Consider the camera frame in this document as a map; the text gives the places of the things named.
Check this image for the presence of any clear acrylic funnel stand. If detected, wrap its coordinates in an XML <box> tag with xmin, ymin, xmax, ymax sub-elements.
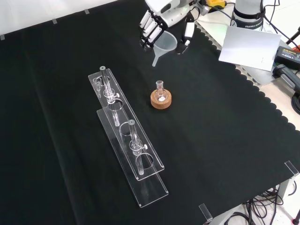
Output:
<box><xmin>88</xmin><ymin>65</ymin><xmax>169</xmax><ymax>209</ymax></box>

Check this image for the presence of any black bulky plug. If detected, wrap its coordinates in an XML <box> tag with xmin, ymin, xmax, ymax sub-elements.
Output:
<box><xmin>273</xmin><ymin>63</ymin><xmax>300</xmax><ymax>91</ymax></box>

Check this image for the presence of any cork ring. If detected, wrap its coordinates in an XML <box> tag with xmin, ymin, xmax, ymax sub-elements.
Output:
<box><xmin>150</xmin><ymin>90</ymin><xmax>173</xmax><ymax>110</ymax></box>

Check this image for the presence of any coiled black cable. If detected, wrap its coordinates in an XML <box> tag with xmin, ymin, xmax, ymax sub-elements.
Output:
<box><xmin>290</xmin><ymin>92</ymin><xmax>300</xmax><ymax>113</ymax></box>

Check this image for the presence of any small round-bottom glass flask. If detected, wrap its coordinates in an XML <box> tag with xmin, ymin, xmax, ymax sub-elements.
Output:
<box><xmin>155</xmin><ymin>80</ymin><xmax>168</xmax><ymax>103</ymax></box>

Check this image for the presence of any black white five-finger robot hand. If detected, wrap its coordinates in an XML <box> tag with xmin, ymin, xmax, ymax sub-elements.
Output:
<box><xmin>140</xmin><ymin>0</ymin><xmax>203</xmax><ymax>54</ymax></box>

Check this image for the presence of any black power adapter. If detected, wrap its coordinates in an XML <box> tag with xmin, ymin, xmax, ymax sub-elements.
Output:
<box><xmin>273</xmin><ymin>45</ymin><xmax>300</xmax><ymax>65</ymax></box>

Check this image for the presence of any yellow stop button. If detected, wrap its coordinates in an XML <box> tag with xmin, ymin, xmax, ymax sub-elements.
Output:
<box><xmin>206</xmin><ymin>0</ymin><xmax>227</xmax><ymax>9</ymax></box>

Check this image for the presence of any clear plastic funnel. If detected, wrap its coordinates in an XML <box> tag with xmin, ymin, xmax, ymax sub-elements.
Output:
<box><xmin>151</xmin><ymin>30</ymin><xmax>178</xmax><ymax>68</ymax></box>

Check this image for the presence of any black cloth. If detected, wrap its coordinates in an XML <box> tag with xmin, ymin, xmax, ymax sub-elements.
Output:
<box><xmin>0</xmin><ymin>0</ymin><xmax>300</xmax><ymax>225</ymax></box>

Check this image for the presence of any clear cloth clip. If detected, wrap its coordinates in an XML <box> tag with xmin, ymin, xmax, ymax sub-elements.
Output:
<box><xmin>198</xmin><ymin>203</ymin><xmax>213</xmax><ymax>223</ymax></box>
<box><xmin>284</xmin><ymin>161</ymin><xmax>300</xmax><ymax>179</ymax></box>

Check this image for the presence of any black cable bundle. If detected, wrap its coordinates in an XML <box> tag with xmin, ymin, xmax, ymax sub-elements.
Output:
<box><xmin>241</xmin><ymin>185</ymin><xmax>300</xmax><ymax>225</ymax></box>

